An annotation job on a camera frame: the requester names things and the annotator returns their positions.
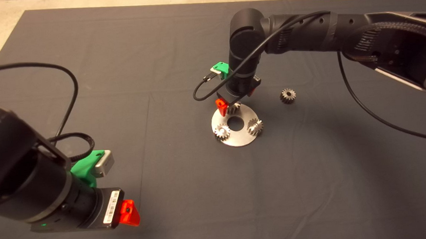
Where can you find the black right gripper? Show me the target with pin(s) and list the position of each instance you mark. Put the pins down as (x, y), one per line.
(239, 88)

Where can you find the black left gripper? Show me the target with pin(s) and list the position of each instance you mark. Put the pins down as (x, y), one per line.
(93, 212)

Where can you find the large steel gear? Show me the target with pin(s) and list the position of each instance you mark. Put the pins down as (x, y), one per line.
(234, 109)

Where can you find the small dark steel gear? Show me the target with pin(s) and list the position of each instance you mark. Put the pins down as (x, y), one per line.
(290, 100)

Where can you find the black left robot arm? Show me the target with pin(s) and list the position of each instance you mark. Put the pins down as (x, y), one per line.
(8, 158)

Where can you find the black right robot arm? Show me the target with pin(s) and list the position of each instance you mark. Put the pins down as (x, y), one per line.
(304, 32)

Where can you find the small shiny steel gear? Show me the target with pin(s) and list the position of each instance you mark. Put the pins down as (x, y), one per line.
(255, 127)
(222, 133)

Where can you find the round metal plate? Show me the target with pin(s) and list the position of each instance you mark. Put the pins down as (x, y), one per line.
(236, 138)

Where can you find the dark grey table cloth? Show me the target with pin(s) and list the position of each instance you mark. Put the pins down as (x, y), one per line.
(156, 45)

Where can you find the right green camera mount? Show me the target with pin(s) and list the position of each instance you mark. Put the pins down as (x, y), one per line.
(222, 68)

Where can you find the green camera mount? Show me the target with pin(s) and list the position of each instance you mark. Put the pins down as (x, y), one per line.
(85, 171)
(222, 68)

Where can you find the right silver camera box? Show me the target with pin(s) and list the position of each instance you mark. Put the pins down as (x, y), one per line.
(215, 70)

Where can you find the silver camera box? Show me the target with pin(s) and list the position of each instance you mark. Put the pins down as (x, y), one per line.
(215, 70)
(103, 165)

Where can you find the left silver camera box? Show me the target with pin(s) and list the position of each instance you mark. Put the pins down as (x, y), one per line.
(103, 165)

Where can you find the left green camera mount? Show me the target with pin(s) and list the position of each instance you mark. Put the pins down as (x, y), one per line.
(85, 171)

